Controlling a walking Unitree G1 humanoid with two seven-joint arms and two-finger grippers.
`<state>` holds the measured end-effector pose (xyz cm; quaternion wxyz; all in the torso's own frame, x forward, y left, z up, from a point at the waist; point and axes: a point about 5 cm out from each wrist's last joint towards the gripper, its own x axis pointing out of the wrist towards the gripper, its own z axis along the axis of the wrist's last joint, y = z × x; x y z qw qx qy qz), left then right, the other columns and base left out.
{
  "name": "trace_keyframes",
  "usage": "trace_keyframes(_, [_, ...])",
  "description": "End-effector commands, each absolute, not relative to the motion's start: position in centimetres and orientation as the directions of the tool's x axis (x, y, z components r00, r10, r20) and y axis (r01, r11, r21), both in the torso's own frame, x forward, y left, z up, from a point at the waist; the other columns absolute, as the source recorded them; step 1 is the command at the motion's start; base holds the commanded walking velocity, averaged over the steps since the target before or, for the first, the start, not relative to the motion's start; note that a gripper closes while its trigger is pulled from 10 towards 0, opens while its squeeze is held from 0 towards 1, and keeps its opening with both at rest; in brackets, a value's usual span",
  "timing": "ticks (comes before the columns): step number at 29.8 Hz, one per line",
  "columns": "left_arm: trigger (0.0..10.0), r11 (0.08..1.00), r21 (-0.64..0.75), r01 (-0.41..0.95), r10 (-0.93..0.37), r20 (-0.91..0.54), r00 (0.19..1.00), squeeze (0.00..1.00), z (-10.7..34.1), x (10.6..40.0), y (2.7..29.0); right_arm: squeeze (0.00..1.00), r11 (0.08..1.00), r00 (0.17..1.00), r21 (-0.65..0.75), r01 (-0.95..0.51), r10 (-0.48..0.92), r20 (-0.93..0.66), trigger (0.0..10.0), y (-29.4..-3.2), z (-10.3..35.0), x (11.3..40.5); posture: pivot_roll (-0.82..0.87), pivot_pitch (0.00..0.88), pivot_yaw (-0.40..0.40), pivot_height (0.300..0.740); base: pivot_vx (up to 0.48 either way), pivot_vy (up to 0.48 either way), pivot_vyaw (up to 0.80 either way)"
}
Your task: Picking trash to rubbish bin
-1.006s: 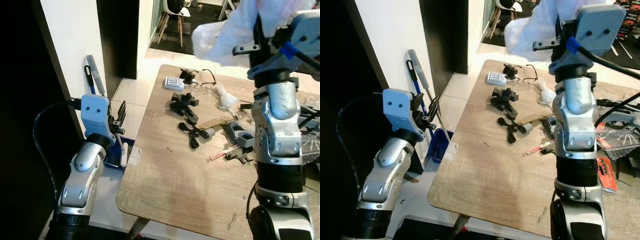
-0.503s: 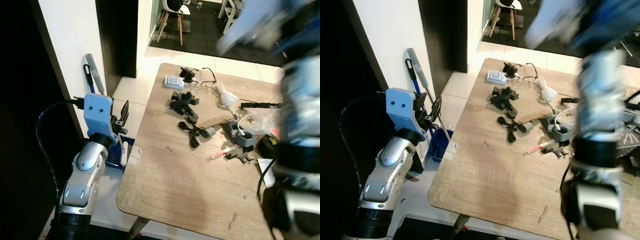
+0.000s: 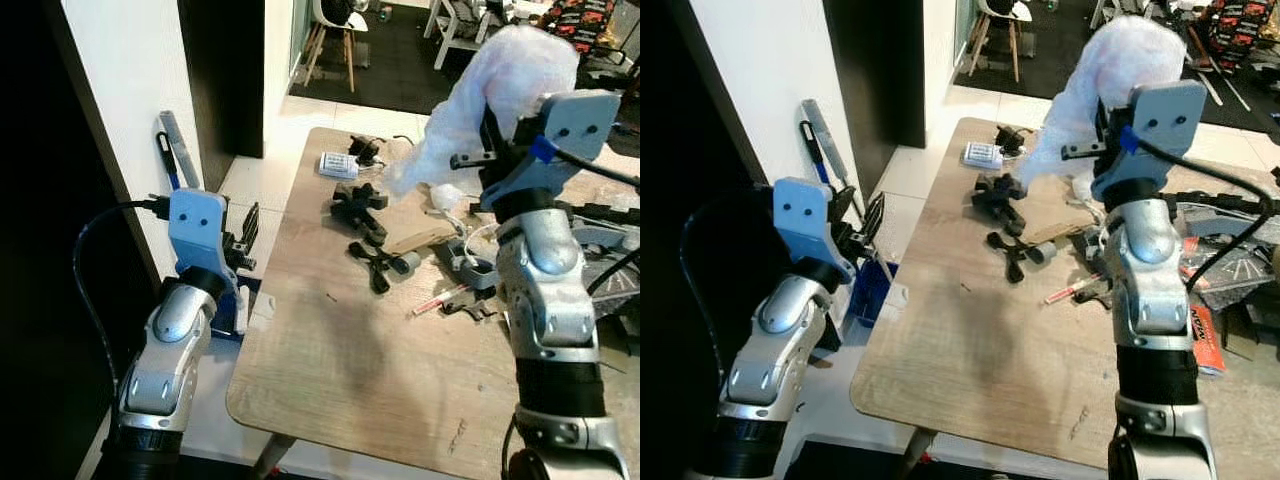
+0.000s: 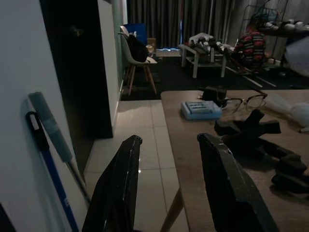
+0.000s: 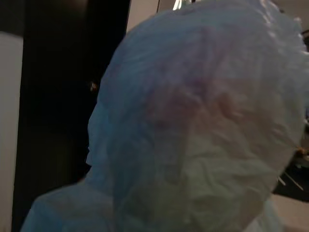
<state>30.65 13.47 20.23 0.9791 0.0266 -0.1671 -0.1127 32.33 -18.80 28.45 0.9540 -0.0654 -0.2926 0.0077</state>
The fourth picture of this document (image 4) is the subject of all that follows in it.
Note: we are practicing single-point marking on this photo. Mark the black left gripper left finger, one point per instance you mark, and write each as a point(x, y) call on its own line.
point(113, 193)

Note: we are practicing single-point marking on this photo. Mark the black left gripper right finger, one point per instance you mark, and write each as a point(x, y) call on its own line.
point(229, 193)

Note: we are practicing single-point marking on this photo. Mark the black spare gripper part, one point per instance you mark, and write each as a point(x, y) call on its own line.
point(289, 174)
point(253, 118)
point(265, 149)

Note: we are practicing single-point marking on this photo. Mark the blue pole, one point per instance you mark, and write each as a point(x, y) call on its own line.
point(56, 178)

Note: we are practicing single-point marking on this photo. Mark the wooden table leg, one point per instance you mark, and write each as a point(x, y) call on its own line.
point(172, 212)

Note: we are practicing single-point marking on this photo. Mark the blue tray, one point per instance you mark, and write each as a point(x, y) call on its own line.
point(200, 110)

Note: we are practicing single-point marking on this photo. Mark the black power adapter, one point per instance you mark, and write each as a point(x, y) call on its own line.
point(212, 95)

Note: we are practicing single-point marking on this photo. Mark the dark rimmed eyeglasses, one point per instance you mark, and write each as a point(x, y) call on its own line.
point(258, 96)

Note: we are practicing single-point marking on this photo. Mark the translucent white plastic wrap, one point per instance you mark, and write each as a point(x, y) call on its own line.
point(299, 111)

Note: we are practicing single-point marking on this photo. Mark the tall dark cabinet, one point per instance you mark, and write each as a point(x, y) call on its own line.
point(79, 72)

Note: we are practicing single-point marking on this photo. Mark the black floor mat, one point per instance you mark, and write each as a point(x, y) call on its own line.
point(173, 79)

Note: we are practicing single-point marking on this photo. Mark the white low table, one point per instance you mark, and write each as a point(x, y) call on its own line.
point(204, 63)

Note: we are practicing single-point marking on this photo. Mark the white chair wooden legs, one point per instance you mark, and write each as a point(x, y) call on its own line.
point(137, 61)
point(123, 30)

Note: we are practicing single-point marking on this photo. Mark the black bag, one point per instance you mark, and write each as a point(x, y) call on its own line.
point(136, 48)

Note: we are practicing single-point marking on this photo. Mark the person in red black sweater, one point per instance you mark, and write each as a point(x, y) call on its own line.
point(251, 46)

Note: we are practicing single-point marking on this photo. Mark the black white clutter pile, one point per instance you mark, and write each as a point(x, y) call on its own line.
point(207, 42)

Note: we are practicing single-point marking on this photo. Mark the large white plastic bag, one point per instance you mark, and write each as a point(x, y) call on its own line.
point(297, 53)

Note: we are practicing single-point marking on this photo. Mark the small cardboard box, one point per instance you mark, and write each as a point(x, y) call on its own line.
point(151, 42)

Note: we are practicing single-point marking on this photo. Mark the blue box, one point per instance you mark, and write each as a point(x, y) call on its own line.
point(138, 30)

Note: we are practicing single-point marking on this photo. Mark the dark grey curtain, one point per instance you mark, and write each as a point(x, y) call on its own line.
point(164, 19)

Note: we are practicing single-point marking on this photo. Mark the metal garment rack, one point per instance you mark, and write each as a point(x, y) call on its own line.
point(265, 13)

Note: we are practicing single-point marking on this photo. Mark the black wall clip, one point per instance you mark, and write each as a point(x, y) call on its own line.
point(38, 135)

